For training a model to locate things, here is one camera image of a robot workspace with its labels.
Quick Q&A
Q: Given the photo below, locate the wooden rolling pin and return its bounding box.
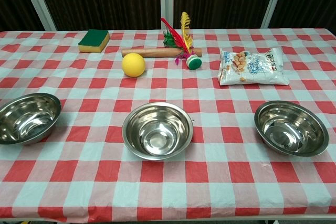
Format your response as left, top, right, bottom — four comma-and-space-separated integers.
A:
121, 47, 203, 58

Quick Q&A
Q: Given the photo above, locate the stainless steel bowl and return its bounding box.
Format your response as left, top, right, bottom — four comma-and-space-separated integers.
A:
254, 100, 330, 157
0, 92, 62, 146
122, 102, 194, 161

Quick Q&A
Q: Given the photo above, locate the white snack bag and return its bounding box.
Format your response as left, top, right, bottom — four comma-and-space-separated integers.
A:
217, 46, 290, 86

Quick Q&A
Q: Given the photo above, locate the red white checkered tablecloth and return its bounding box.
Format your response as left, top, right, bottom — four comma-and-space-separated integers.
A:
0, 27, 336, 222

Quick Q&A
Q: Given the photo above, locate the yellow ball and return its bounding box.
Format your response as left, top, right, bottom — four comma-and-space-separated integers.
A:
121, 52, 146, 78

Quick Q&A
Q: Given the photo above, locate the green yellow scouring sponge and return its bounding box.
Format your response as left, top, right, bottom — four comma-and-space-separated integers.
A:
78, 28, 110, 53

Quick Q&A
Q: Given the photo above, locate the colourful feather shuttlecock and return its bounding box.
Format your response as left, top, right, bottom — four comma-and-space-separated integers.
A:
160, 11, 202, 70

